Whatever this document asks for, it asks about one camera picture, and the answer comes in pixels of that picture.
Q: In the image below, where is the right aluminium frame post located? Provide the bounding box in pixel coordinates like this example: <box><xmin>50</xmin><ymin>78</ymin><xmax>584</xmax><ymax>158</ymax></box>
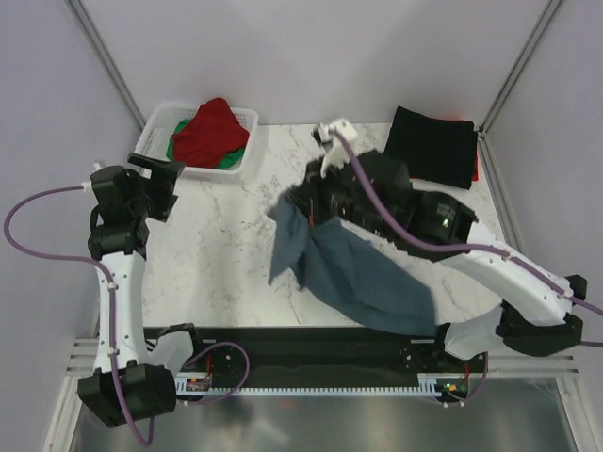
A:
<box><xmin>478</xmin><ymin>0</ymin><xmax>565</xmax><ymax>137</ymax></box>

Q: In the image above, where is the aluminium frame post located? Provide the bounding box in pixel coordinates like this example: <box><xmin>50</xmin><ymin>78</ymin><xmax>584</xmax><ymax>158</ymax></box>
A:
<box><xmin>478</xmin><ymin>0</ymin><xmax>565</xmax><ymax>137</ymax></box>
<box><xmin>65</xmin><ymin>0</ymin><xmax>146</xmax><ymax>132</ymax></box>

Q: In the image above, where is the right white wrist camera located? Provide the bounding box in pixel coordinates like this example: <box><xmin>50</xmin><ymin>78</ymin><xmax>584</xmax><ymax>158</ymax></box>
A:
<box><xmin>312</xmin><ymin>118</ymin><xmax>358</xmax><ymax>179</ymax></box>

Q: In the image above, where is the left aluminium frame post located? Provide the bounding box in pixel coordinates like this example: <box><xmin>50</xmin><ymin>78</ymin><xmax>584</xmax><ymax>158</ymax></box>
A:
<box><xmin>65</xmin><ymin>0</ymin><xmax>146</xmax><ymax>132</ymax></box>

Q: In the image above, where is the blue-grey t shirt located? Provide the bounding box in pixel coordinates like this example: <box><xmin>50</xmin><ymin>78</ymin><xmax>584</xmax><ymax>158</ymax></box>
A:
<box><xmin>267</xmin><ymin>195</ymin><xmax>437</xmax><ymax>336</ymax></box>

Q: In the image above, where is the white plastic basket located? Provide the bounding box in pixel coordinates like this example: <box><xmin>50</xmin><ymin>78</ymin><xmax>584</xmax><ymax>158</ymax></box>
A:
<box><xmin>136</xmin><ymin>98</ymin><xmax>259</xmax><ymax>183</ymax></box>

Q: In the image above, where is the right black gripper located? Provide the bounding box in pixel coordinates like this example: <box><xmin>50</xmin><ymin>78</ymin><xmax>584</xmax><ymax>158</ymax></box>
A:
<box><xmin>287</xmin><ymin>153</ymin><xmax>393</xmax><ymax>241</ymax></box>

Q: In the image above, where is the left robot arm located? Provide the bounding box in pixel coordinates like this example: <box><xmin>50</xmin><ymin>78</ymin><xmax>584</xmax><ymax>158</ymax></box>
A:
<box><xmin>77</xmin><ymin>153</ymin><xmax>207</xmax><ymax>427</ymax></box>

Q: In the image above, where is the white slotted cable duct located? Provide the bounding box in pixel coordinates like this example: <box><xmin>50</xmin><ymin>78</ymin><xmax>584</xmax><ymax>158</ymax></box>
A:
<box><xmin>175</xmin><ymin>374</ymin><xmax>468</xmax><ymax>399</ymax></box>

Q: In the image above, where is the green t shirt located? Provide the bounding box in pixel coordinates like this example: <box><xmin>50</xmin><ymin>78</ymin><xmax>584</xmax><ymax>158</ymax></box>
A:
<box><xmin>166</xmin><ymin>120</ymin><xmax>249</xmax><ymax>170</ymax></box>

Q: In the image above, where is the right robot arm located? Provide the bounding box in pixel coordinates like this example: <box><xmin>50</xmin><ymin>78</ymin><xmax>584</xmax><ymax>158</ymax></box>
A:
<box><xmin>270</xmin><ymin>151</ymin><xmax>586</xmax><ymax>371</ymax></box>

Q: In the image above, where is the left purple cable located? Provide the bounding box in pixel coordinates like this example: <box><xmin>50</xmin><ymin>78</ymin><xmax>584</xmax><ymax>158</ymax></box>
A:
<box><xmin>3</xmin><ymin>186</ymin><xmax>156</xmax><ymax>447</ymax></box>

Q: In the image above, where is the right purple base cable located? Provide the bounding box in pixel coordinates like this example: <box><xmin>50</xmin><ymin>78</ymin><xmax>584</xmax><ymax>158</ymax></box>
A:
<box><xmin>437</xmin><ymin>357</ymin><xmax>491</xmax><ymax>410</ymax></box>

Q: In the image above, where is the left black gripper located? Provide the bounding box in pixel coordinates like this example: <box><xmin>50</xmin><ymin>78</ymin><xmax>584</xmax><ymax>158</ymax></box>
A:
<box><xmin>126</xmin><ymin>153</ymin><xmax>185</xmax><ymax>222</ymax></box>

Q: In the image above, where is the dark red t shirt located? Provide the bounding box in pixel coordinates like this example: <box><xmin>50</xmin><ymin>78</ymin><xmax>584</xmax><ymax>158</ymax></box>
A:
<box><xmin>171</xmin><ymin>98</ymin><xmax>250</xmax><ymax>170</ymax></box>

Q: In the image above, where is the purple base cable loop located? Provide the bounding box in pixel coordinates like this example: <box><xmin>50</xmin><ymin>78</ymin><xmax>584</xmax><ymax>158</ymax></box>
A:
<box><xmin>176</xmin><ymin>342</ymin><xmax>251</xmax><ymax>409</ymax></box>

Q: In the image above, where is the folded black t shirt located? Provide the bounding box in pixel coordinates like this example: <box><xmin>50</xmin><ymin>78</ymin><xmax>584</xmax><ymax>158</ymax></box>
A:
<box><xmin>383</xmin><ymin>106</ymin><xmax>478</xmax><ymax>190</ymax></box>

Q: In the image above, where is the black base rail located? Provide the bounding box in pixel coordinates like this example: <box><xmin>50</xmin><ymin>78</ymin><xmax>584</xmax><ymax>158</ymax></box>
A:
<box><xmin>184</xmin><ymin>327</ymin><xmax>485</xmax><ymax>388</ymax></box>

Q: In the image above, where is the folded red t shirt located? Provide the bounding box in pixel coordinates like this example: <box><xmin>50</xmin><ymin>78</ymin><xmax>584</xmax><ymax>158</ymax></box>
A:
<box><xmin>408</xmin><ymin>114</ymin><xmax>477</xmax><ymax>189</ymax></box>

